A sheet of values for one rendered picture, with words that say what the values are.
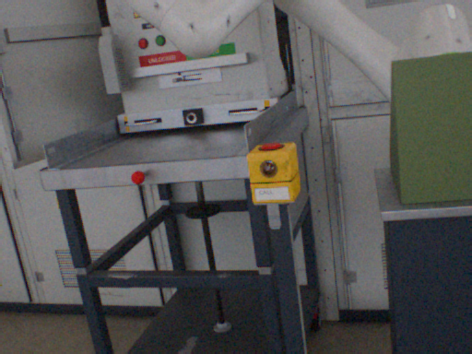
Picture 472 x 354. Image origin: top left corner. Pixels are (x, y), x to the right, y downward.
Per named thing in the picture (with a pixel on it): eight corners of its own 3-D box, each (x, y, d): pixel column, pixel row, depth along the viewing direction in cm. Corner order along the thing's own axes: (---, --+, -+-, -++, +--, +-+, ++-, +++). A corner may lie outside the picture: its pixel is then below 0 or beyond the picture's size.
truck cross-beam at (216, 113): (279, 117, 154) (277, 98, 153) (120, 133, 171) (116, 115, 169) (282, 114, 159) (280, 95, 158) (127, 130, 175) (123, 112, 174)
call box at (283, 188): (294, 204, 95) (288, 150, 92) (253, 206, 97) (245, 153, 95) (301, 190, 102) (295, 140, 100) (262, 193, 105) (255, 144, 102)
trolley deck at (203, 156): (265, 177, 119) (262, 152, 118) (43, 191, 138) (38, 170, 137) (309, 123, 182) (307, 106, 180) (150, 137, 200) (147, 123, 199)
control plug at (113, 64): (120, 93, 155) (109, 34, 151) (106, 95, 157) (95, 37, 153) (132, 89, 163) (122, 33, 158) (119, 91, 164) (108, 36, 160)
